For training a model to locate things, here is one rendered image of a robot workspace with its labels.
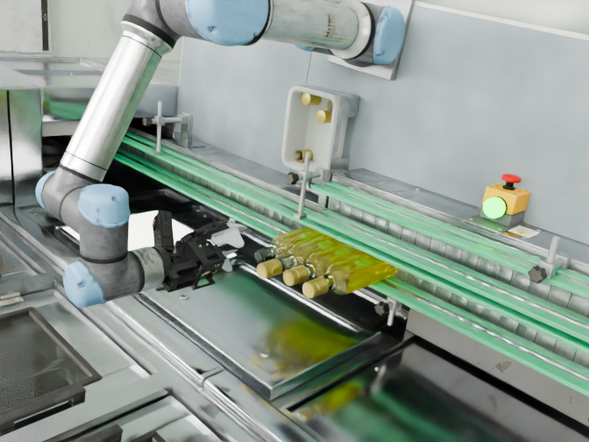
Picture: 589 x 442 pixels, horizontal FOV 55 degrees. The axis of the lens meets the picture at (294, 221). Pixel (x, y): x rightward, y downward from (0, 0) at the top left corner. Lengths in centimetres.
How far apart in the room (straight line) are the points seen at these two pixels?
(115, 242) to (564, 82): 90
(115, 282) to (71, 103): 106
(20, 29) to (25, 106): 295
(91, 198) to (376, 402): 65
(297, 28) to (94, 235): 50
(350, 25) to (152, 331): 73
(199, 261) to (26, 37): 392
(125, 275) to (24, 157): 101
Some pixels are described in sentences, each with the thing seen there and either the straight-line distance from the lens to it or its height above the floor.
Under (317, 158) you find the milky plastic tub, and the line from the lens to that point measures 161.
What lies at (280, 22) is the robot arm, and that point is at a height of 124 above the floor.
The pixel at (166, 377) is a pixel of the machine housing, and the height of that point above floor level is 143.
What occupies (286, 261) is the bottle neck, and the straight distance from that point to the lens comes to 124.
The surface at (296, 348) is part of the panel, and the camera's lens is 120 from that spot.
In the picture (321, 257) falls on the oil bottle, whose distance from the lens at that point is 124.
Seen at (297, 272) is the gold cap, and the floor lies 115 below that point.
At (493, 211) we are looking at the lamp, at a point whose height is 85.
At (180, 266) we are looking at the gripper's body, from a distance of 103.
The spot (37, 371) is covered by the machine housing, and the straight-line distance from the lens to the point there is 122.
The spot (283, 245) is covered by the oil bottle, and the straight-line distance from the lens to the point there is 129.
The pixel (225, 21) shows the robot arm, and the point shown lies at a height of 137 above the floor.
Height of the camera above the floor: 196
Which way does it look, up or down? 44 degrees down
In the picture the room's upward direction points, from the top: 104 degrees counter-clockwise
